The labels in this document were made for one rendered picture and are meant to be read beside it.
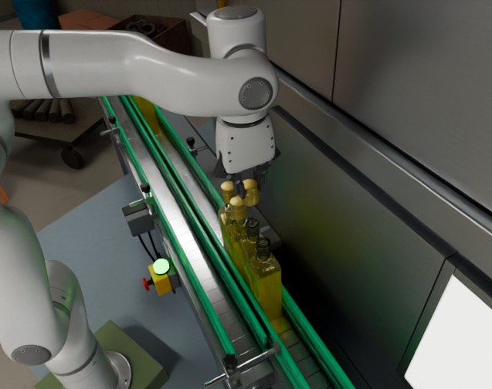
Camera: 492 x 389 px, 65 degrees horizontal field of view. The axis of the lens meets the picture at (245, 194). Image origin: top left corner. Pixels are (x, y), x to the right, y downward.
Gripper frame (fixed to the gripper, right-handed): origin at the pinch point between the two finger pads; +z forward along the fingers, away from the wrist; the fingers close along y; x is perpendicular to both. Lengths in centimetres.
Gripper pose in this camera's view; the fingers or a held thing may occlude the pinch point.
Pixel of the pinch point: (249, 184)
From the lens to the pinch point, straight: 75.4
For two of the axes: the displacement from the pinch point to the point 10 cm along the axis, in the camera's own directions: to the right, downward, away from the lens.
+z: 0.7, 7.4, 6.7
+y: -9.0, 3.4, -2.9
